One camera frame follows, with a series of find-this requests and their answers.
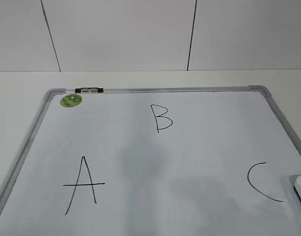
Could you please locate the round green magnet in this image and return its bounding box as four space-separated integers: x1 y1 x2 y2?
60 94 82 108

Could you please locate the black and silver hanging clip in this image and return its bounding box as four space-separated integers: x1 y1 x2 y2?
75 87 104 93

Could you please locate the white whiteboard with grey frame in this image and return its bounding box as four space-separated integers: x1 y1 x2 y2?
0 86 301 236

